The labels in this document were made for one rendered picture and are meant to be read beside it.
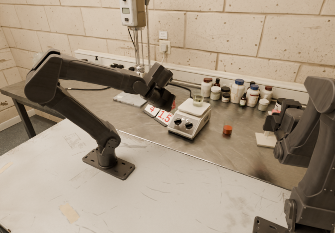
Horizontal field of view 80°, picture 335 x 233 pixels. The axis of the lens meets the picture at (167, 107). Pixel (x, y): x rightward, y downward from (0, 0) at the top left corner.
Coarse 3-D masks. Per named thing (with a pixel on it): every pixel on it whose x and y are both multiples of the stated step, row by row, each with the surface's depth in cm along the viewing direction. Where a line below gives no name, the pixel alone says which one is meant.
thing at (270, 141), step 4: (268, 112) 80; (264, 132) 86; (256, 136) 85; (260, 136) 85; (264, 136) 85; (268, 136) 85; (272, 136) 85; (256, 140) 84; (260, 140) 83; (264, 140) 83; (268, 140) 83; (272, 140) 83; (276, 140) 83; (260, 144) 81; (264, 144) 81; (268, 144) 81; (272, 144) 81
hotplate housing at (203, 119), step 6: (210, 108) 95; (174, 114) 91; (180, 114) 90; (186, 114) 89; (192, 114) 89; (204, 114) 89; (210, 114) 96; (198, 120) 86; (204, 120) 90; (168, 126) 88; (198, 126) 85; (174, 132) 88; (180, 132) 85; (198, 132) 89; (192, 138) 84
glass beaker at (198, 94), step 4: (196, 92) 92; (200, 92) 92; (204, 92) 89; (196, 96) 88; (200, 96) 88; (192, 100) 92; (196, 100) 89; (200, 100) 89; (192, 104) 92; (196, 104) 90; (200, 104) 90
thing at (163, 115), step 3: (162, 111) 99; (165, 111) 98; (159, 114) 99; (162, 114) 98; (165, 114) 97; (168, 114) 96; (159, 117) 98; (162, 117) 97; (165, 117) 96; (168, 117) 95; (171, 117) 94; (165, 120) 95; (168, 120) 94
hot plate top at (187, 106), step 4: (188, 100) 97; (184, 104) 94; (188, 104) 94; (204, 104) 94; (208, 104) 94; (180, 108) 90; (184, 108) 90; (188, 108) 90; (192, 108) 90; (196, 108) 90; (200, 108) 90; (204, 108) 90; (188, 112) 88; (192, 112) 87; (196, 112) 87; (200, 112) 87
